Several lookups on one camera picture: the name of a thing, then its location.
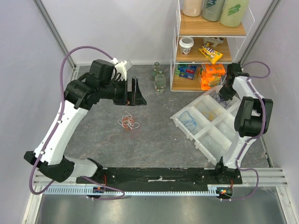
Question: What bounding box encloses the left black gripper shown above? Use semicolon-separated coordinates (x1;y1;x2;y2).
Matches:
100;77;147;106

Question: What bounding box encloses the dark purple thin wire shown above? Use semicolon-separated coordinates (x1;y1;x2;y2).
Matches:
210;91;233;109

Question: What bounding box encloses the colourful wire bundle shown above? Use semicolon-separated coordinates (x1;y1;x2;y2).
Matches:
117;111;141;132

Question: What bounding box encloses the yellow thin wire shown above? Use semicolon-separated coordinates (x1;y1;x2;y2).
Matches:
203;108;222;121

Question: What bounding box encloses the blue thin wire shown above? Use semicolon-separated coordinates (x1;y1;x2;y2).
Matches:
179;111;198;133

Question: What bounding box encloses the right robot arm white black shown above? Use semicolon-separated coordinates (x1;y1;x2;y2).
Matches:
214;63;273;184

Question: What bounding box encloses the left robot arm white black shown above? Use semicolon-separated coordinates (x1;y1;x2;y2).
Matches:
24;59;147;183

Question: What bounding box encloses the orange snack boxes stack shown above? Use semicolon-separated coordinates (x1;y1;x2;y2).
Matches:
199;63;226;91

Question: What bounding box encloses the front clear glass bottle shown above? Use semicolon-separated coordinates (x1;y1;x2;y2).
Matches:
154;70;166;93

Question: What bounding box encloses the clear glass bottle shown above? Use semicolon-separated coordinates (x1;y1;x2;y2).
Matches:
154;70;166;93
151;62;161;81

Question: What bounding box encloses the rear clear glass bottle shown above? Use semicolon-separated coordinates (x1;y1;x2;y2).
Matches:
151;62;161;81

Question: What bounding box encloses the white compartment tray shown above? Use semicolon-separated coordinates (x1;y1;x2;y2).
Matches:
171;85;241;165

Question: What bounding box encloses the yellow candy bag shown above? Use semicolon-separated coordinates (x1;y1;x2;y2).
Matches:
198;45;223;64

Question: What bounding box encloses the blue sponge package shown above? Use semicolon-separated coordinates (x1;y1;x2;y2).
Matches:
175;64;197;80

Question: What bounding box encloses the white paper coffee cup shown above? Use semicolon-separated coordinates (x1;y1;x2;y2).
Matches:
179;36;194;55

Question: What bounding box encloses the light green bottle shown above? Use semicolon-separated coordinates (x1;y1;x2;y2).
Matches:
220;0;249;28

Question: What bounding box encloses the grey green bottle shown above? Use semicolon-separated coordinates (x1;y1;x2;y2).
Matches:
202;0;225;22

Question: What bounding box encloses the beige jar on shelf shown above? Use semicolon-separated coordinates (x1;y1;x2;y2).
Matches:
182;0;203;17

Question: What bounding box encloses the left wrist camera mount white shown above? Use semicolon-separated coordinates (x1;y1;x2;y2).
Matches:
111;58;132;81

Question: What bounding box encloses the white wire shelf rack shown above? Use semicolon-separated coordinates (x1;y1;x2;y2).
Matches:
170;0;255;92

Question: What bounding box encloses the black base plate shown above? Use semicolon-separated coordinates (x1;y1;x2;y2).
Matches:
76;167;243;192

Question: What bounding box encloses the light blue cable duct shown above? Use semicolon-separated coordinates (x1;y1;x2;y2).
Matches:
45;185;219;196

